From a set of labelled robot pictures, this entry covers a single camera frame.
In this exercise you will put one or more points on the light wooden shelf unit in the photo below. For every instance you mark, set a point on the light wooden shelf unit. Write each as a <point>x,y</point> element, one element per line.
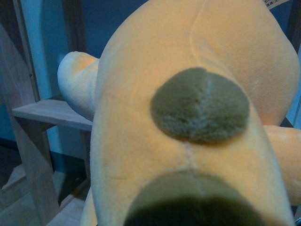
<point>29,114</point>

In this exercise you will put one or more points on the orange plush toy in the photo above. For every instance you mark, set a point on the orange plush toy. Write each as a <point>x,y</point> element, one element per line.
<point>186,103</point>

